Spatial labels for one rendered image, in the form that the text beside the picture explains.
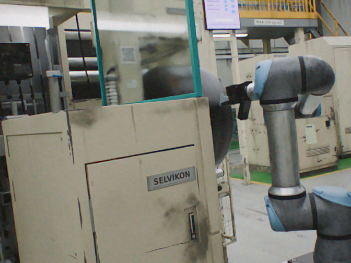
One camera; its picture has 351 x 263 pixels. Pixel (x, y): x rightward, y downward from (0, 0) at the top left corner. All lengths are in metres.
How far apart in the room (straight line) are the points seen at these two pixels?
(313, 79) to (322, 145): 5.51
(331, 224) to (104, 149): 0.73
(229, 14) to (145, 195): 5.28
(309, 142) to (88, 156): 5.76
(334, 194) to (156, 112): 0.60
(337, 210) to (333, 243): 0.10
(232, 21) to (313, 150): 2.35
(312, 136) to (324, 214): 5.28
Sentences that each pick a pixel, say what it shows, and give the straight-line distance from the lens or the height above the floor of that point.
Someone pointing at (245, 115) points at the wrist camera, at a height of 1.19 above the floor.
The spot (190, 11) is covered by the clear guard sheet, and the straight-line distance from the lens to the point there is 1.09.
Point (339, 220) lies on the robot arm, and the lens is 1.30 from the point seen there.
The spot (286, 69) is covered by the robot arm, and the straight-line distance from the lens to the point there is 1.21.
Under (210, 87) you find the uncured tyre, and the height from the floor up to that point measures 1.33.
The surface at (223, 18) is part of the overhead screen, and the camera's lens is 6.03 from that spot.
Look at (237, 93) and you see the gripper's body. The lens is 1.74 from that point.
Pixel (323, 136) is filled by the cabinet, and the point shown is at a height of 0.57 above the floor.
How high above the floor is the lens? 1.24
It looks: 3 degrees down
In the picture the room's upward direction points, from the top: 6 degrees counter-clockwise
